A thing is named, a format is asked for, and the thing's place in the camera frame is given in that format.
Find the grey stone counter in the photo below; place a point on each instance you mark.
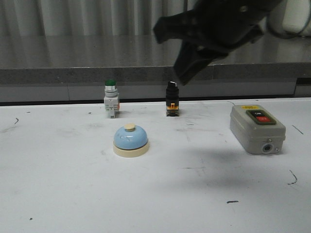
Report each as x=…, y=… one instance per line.
x=74, y=69

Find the grey on off switch box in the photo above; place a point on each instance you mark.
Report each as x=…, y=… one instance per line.
x=257, y=130

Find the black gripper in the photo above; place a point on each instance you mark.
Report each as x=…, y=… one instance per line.
x=211, y=30

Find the blue and cream call bell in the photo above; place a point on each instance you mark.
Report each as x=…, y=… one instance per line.
x=130, y=141

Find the green push button switch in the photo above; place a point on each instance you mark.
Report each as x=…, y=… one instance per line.
x=111, y=99

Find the black selector switch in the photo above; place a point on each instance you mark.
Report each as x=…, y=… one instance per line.
x=172, y=99

